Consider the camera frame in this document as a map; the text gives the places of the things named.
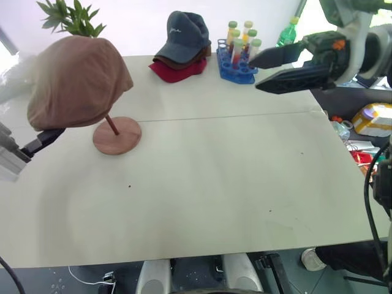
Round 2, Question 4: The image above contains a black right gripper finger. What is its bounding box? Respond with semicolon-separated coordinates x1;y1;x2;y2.
255;63;334;95
247;42;314;70

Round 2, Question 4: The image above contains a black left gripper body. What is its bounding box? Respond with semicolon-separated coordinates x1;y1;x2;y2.
20;127;67;160

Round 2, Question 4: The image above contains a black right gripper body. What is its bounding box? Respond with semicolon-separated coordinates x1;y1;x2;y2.
301;30;352;90

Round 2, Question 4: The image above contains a wooden hat stand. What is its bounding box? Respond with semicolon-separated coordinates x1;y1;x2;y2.
92;113;143;156

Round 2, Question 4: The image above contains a brown baseball cap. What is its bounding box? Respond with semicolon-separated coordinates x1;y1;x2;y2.
155;45;212;70

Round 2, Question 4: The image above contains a dark grey baseball cap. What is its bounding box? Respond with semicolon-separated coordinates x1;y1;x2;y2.
153;10;212;66

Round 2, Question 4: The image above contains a red baseball cap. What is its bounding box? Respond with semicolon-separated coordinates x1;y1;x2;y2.
148;58;208;84

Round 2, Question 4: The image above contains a green plastic bottle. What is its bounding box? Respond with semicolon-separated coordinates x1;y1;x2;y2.
275;16;300;48

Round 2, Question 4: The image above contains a blue test tube rack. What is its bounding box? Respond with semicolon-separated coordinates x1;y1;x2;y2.
216;38;259;85

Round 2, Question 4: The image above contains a clear plastic bag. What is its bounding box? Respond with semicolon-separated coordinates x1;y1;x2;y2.
330;120;350;142

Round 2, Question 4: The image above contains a yellow and white box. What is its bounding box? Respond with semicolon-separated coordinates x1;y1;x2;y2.
350;103;392;138

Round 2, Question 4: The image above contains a red packaging clutter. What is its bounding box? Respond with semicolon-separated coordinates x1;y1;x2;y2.
348;149;382;176

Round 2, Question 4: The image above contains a green leafy plant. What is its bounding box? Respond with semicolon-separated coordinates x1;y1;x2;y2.
36;0;107;39

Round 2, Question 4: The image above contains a white robot leg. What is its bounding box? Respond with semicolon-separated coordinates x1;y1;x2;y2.
221;253;265;293
135;260;173;294

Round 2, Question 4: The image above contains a white shoe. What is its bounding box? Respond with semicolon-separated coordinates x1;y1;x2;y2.
301;247;328;273

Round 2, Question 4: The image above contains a black trouser leg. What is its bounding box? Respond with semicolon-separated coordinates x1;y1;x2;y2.
315;241;391;281

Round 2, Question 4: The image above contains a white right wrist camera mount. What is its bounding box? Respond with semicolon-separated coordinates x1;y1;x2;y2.
336;17;392;84

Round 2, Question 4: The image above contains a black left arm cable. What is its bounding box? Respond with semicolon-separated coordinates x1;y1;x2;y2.
0;255;26;294

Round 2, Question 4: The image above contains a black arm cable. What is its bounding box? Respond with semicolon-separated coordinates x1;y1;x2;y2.
0;255;26;294
363;143;392;284

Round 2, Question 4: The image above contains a thin white cable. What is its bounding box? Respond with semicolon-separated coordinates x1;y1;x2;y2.
67;265;119;290

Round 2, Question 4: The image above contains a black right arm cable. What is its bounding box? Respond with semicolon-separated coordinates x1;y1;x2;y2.
363;143;392;284

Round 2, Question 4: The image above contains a black table frame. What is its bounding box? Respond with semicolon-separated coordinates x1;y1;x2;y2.
252;252;290;294

